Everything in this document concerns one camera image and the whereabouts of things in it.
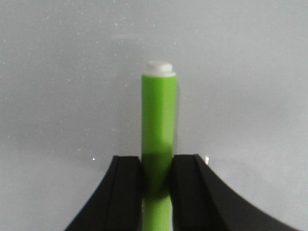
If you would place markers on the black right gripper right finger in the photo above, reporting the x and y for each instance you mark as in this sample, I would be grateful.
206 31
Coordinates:
201 201

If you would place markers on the green highlighter pen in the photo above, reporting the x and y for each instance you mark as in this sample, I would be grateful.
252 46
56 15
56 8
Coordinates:
158 109

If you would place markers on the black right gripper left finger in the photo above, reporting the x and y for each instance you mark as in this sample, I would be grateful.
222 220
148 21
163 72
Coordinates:
116 203

